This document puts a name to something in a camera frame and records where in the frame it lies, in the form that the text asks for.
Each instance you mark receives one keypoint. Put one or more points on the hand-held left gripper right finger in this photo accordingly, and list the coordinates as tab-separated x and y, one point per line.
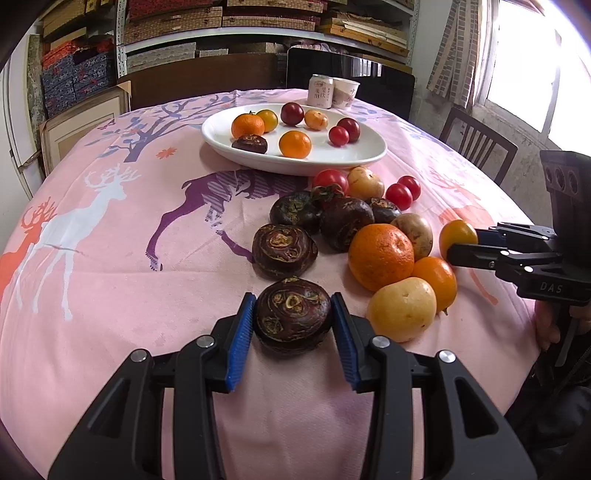
346	341

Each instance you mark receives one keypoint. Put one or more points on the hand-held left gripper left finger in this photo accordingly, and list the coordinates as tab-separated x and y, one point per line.
240	341

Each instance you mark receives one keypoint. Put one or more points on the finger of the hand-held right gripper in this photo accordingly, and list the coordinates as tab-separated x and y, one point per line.
517	235
471	256

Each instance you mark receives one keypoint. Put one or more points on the yellow tomato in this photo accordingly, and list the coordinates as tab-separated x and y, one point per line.
268	118
456	235

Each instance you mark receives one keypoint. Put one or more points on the brown spotted yellow fruit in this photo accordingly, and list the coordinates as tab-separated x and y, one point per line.
414	233

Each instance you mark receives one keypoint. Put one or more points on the large orange mandarin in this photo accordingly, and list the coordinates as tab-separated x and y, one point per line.
381	256

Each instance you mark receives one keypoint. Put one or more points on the red cherry tomato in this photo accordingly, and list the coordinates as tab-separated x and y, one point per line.
338	137
397	196
412	184

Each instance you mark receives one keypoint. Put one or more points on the white oval plate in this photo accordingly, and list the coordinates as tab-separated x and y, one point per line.
332	159

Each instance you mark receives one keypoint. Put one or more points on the dark red plum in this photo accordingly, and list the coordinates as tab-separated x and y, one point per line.
350	127
292	113

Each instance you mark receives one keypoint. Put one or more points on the speckled orange fruit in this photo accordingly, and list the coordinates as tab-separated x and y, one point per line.
316	119

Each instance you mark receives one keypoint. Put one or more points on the person's right forearm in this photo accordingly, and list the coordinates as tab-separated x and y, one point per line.
554	415

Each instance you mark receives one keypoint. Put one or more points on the person's right hand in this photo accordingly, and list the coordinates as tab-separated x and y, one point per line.
545	323

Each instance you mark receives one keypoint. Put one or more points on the dark wooden chair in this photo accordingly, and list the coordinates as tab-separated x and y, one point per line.
480	127

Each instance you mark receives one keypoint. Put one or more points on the pink deer print tablecloth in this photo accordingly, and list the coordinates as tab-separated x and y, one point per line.
138	277

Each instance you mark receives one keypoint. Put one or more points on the yellow potato rear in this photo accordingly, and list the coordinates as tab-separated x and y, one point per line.
365	182

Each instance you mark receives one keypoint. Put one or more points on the white framed window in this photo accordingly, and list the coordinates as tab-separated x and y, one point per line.
521	69

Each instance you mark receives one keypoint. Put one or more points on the black glossy panel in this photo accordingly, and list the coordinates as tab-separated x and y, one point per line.
388	87

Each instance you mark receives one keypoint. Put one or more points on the checked curtain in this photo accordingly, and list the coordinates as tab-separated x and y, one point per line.
455	55

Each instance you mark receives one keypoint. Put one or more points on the white paper cup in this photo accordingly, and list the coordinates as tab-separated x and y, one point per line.
345	94

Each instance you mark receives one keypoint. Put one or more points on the white drink can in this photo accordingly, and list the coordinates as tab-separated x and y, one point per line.
321	92

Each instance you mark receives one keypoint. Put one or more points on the brown wooden board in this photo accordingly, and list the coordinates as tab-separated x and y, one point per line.
194	78

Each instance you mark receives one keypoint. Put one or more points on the stack of blue patterned boxes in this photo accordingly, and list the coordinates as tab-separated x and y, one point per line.
69	87

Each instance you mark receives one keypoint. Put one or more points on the white board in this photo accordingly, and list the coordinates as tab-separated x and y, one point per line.
18	115

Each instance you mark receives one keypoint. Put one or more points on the white metal shelf rack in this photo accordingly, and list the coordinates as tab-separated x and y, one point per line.
121	46

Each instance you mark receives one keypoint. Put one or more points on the stack of woven flat boxes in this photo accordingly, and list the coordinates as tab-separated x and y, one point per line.
184	23

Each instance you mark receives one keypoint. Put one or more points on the grey mottled board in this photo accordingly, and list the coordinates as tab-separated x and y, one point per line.
34	83

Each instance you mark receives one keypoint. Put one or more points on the stack of red patterned boxes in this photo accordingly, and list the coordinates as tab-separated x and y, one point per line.
60	53

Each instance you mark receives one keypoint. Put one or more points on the stack of tan boxes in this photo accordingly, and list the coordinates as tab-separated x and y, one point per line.
64	18

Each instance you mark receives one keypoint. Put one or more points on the pale wooden picture frame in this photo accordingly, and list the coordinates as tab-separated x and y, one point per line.
51	138

